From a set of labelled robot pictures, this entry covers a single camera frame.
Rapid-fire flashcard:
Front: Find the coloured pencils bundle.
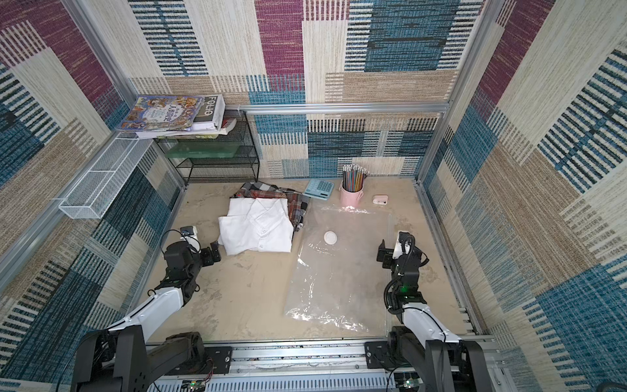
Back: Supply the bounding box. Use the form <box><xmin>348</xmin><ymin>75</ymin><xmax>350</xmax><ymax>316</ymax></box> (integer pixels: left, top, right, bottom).
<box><xmin>342</xmin><ymin>164</ymin><xmax>370</xmax><ymax>193</ymax></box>

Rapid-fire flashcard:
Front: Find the colourful picture book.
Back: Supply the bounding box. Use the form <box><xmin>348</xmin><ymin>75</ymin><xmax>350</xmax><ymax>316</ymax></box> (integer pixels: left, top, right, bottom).
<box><xmin>116</xmin><ymin>96</ymin><xmax>204</xmax><ymax>132</ymax></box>

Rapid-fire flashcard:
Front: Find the black wire shelf rack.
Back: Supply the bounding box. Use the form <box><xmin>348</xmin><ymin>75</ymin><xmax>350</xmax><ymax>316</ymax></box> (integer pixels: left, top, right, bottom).
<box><xmin>156</xmin><ymin>110</ymin><xmax>261</xmax><ymax>186</ymax></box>

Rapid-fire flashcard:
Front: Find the white wire basket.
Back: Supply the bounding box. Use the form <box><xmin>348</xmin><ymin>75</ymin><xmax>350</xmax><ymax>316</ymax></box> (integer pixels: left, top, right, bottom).
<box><xmin>59</xmin><ymin>137</ymin><xmax>152</xmax><ymax>220</ymax></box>

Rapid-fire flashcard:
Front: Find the white shirt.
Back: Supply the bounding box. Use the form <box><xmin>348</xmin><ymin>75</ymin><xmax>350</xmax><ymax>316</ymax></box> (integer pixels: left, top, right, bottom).
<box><xmin>218</xmin><ymin>198</ymin><xmax>294</xmax><ymax>256</ymax></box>

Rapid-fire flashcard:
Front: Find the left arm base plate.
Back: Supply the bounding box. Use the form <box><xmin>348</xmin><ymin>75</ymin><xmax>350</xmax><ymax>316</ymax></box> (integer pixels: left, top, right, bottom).
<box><xmin>166</xmin><ymin>346</ymin><xmax>233</xmax><ymax>376</ymax></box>

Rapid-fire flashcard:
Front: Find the red plaid shirt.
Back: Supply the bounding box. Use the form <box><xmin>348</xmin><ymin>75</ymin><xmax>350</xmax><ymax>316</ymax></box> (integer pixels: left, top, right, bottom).
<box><xmin>231</xmin><ymin>181</ymin><xmax>310</xmax><ymax>232</ymax></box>

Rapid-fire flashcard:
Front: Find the clear plastic vacuum bag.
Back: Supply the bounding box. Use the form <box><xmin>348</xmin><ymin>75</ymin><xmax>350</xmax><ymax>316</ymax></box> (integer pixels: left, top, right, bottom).
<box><xmin>284</xmin><ymin>204</ymin><xmax>395</xmax><ymax>336</ymax></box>

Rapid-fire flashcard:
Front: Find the black white Folio book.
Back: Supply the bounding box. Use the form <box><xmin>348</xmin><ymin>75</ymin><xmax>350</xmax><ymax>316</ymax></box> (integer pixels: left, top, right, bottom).
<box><xmin>189</xmin><ymin>94</ymin><xmax>225</xmax><ymax>132</ymax></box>

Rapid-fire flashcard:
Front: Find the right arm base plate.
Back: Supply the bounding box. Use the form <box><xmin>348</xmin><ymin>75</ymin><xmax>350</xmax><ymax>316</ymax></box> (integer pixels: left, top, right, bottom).
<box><xmin>363</xmin><ymin>339</ymin><xmax>435</xmax><ymax>369</ymax></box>

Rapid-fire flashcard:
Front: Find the teal calculator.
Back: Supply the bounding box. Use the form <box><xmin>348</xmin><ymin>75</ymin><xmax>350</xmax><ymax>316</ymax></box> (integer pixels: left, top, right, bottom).
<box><xmin>304</xmin><ymin>179</ymin><xmax>335</xmax><ymax>200</ymax></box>

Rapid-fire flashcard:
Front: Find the pink pencil cup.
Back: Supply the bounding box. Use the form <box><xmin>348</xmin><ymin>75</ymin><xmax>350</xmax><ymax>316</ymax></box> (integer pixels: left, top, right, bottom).
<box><xmin>340</xmin><ymin>182</ymin><xmax>363</xmax><ymax>209</ymax></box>

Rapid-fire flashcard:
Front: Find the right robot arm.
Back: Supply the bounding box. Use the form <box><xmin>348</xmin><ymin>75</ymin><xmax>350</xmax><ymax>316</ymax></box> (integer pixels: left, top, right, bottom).
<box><xmin>377</xmin><ymin>231</ymin><xmax>494</xmax><ymax>391</ymax></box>

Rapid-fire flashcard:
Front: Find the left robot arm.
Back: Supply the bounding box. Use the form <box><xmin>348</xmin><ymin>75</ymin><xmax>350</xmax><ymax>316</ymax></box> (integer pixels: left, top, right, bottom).
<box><xmin>70</xmin><ymin>225</ymin><xmax>221</xmax><ymax>391</ymax></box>

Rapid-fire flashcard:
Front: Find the pink eraser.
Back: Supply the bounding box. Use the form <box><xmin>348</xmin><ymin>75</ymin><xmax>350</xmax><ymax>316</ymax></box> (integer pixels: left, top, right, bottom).
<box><xmin>372</xmin><ymin>194</ymin><xmax>389</xmax><ymax>206</ymax></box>

